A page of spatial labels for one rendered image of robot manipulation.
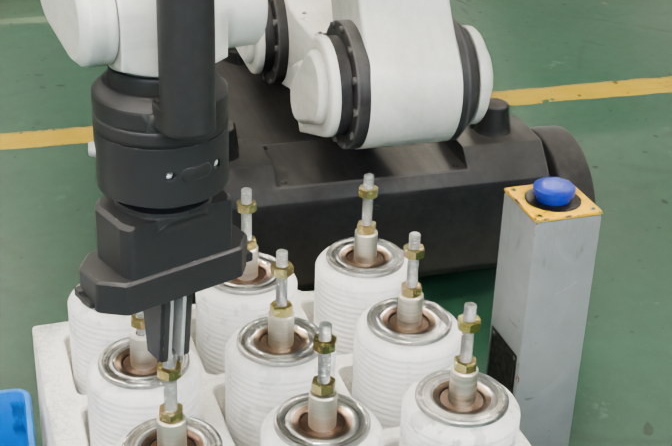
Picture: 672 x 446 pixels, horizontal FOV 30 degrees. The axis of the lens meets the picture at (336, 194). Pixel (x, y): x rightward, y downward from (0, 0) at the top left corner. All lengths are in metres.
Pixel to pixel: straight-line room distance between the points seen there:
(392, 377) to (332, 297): 0.13
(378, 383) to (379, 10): 0.43
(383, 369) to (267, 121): 0.68
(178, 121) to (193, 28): 0.06
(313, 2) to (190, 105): 0.91
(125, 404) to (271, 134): 0.71
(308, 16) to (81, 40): 0.86
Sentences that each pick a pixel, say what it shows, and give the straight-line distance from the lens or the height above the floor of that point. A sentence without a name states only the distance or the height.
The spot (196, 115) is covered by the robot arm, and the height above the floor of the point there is 0.55.
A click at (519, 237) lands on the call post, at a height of 0.28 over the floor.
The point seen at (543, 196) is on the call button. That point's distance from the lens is 1.19.
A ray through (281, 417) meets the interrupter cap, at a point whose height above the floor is 0.25.
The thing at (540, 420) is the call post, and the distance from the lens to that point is 1.30.
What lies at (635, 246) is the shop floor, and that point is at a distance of 1.82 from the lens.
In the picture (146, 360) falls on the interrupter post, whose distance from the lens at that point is 1.04.
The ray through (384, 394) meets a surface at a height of 0.20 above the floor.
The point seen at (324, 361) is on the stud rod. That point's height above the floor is 0.31.
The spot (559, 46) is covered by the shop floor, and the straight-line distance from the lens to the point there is 2.56.
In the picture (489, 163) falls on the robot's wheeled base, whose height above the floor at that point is 0.19.
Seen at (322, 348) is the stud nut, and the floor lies 0.33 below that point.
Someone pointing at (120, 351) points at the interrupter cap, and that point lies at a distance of 1.07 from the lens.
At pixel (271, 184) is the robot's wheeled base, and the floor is 0.19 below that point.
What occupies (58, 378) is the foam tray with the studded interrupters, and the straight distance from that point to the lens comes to 1.17.
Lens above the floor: 0.85
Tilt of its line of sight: 27 degrees down
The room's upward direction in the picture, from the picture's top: 2 degrees clockwise
